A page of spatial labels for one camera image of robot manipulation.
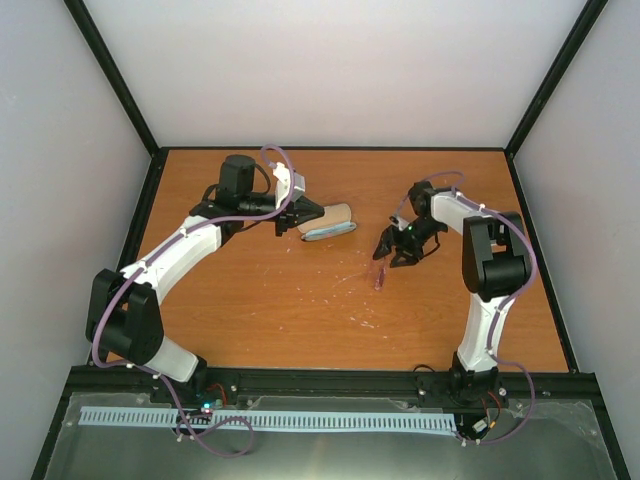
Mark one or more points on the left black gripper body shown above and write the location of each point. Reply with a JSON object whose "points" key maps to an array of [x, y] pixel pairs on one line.
{"points": [[283, 218]]}

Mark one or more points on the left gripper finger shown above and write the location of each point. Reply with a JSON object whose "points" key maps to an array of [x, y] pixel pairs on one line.
{"points": [[305, 205], [304, 217]]}

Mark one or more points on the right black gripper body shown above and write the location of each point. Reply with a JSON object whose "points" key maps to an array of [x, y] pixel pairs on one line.
{"points": [[415, 235]]}

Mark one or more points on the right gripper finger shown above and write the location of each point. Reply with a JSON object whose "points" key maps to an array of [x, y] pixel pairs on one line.
{"points": [[386, 242], [404, 258]]}

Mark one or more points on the light blue cleaning cloth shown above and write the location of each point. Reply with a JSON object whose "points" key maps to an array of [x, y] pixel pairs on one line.
{"points": [[328, 231]]}

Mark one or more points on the plaid brown glasses case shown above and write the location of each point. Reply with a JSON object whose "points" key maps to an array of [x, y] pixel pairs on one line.
{"points": [[334, 214]]}

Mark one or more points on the pink transparent sunglasses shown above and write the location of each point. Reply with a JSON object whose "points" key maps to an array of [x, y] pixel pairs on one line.
{"points": [[377, 273]]}

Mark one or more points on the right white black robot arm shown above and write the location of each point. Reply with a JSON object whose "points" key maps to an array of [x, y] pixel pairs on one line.
{"points": [[498, 264]]}

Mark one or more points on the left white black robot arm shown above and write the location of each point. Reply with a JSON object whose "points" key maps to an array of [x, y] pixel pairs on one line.
{"points": [[124, 324]]}

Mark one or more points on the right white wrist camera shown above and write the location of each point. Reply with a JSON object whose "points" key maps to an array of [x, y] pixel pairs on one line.
{"points": [[399, 222]]}

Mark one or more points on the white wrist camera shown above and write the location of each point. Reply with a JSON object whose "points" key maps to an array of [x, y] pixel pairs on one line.
{"points": [[289, 185], [399, 222]]}

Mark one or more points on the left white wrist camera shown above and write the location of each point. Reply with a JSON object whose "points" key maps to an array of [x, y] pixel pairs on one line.
{"points": [[289, 185]]}

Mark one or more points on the black aluminium mounting rail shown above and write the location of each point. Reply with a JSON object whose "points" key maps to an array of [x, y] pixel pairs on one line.
{"points": [[424, 388]]}

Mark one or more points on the light blue slotted cable duct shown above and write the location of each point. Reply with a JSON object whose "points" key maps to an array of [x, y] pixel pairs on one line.
{"points": [[274, 421]]}

